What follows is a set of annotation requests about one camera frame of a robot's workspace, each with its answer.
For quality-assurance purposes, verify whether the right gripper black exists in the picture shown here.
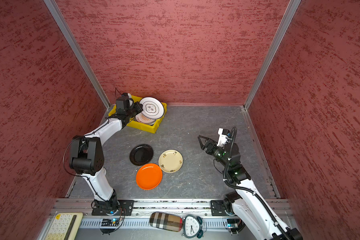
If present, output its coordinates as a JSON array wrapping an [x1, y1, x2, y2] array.
[[197, 135, 230, 169]]

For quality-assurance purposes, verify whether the orange sunburst plate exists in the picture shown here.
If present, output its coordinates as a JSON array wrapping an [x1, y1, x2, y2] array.
[[135, 113, 156, 126]]

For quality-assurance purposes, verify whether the white flower motif plate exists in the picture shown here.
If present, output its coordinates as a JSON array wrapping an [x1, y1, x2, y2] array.
[[140, 97, 165, 120]]

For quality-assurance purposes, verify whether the cream yellow plate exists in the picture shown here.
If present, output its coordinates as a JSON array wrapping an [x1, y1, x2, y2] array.
[[158, 150, 184, 173]]

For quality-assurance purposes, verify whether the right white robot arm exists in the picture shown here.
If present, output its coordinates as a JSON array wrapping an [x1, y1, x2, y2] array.
[[198, 136, 303, 240]]

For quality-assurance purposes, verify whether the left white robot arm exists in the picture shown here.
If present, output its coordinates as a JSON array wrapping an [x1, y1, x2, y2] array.
[[69, 93, 143, 215]]

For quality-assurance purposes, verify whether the black plate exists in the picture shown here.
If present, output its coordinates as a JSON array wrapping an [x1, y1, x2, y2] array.
[[130, 144, 154, 166]]

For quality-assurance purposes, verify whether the right circuit board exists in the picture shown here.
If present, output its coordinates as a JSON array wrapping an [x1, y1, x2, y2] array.
[[226, 219, 242, 230]]

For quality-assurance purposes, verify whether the circuit board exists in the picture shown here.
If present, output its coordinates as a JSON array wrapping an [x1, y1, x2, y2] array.
[[100, 219, 119, 228], [226, 219, 242, 230]]

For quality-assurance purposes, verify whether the teal alarm clock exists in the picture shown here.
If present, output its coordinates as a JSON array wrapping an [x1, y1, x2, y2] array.
[[183, 215, 204, 239]]

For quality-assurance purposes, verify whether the plaid glasses case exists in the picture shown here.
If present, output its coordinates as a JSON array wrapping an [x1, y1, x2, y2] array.
[[149, 212, 183, 232]]

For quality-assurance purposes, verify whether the left circuit board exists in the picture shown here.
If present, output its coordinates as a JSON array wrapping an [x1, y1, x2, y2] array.
[[100, 219, 119, 228]]

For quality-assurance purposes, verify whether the cream calculator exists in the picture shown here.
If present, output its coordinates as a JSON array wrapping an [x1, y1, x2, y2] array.
[[44, 213, 83, 240]]

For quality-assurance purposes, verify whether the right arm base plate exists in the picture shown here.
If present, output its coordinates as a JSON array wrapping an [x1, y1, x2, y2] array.
[[210, 200, 227, 217]]

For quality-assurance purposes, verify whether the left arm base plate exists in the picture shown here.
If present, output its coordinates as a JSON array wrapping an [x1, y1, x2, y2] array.
[[91, 200, 135, 217]]

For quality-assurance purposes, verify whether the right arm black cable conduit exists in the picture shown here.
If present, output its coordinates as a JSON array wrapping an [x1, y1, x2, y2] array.
[[222, 126, 292, 240]]

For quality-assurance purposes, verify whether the aluminium corner post left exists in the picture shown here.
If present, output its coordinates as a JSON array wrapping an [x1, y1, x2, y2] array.
[[44, 0, 111, 109]]

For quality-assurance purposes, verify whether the aluminium corner post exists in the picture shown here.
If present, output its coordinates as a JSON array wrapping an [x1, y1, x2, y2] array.
[[244, 0, 301, 111], [44, 0, 111, 109]]

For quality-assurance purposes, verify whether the aluminium corner post right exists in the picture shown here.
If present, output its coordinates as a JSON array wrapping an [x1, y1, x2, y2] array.
[[244, 0, 301, 111]]

